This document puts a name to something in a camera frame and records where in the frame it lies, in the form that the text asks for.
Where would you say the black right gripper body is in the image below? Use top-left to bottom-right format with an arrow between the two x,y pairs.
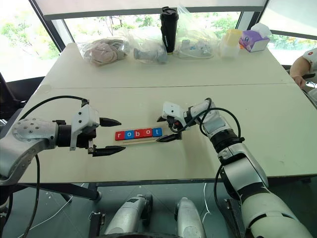
167,115 -> 186,133

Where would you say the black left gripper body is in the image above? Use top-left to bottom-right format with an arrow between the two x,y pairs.
76,128 -> 98,153

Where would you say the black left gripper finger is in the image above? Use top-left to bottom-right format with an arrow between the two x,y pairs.
92,146 -> 127,158
99,117 -> 122,128

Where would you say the wooden tile rack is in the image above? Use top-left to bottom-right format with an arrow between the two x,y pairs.
114,135 -> 164,146

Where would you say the silver rounded robot leg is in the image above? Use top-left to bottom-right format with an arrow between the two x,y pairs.
174,197 -> 207,238
104,193 -> 154,236

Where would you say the plastic bag with grey toy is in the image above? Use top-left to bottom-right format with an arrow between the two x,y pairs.
121,27 -> 169,65

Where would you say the plastic bag with pink plush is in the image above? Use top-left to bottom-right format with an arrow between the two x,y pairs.
80,38 -> 129,67

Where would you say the clear plastic bag with parts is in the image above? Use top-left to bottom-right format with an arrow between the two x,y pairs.
176,6 -> 219,60

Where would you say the black office chair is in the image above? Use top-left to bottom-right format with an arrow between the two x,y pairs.
0,71 -> 28,129

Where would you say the black travel tumbler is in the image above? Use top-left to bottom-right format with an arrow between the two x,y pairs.
159,6 -> 179,56

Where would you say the translucent white plastic container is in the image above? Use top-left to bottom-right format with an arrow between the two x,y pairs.
219,34 -> 240,59

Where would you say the yellow plastic cup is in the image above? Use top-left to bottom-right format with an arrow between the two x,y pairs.
226,29 -> 242,47

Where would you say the purple tissue box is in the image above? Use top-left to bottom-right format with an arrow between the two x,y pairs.
239,22 -> 272,53

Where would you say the person in white shirt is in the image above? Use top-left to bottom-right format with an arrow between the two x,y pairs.
289,47 -> 317,88

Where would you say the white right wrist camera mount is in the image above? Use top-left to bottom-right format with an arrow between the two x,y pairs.
161,101 -> 186,124

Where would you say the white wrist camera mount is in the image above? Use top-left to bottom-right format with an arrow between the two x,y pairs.
161,101 -> 186,124
69,104 -> 101,151

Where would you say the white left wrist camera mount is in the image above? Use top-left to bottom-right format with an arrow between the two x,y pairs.
69,104 -> 101,151

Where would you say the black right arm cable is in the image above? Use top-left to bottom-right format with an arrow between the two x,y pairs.
199,97 -> 246,225

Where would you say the white floor cable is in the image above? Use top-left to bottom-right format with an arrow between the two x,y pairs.
202,183 -> 211,224
41,195 -> 74,233

